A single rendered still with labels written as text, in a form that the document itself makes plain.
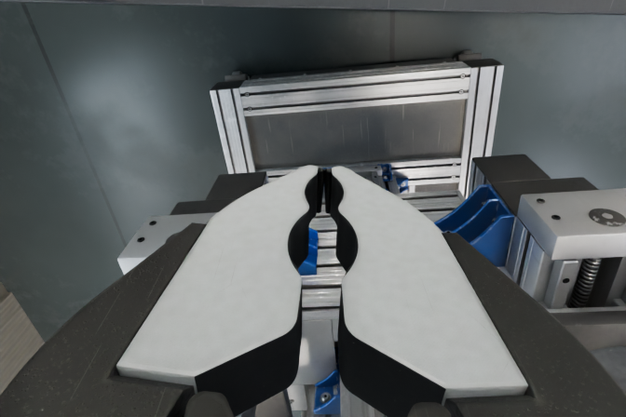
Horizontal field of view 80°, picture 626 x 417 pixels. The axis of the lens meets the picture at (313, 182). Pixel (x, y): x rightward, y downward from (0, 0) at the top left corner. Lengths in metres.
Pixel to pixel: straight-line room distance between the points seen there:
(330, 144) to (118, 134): 0.84
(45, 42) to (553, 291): 1.60
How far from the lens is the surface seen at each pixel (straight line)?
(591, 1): 0.44
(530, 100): 1.55
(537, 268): 0.53
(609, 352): 0.56
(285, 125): 1.20
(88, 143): 1.72
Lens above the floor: 1.33
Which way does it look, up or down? 61 degrees down
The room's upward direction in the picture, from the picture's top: 175 degrees counter-clockwise
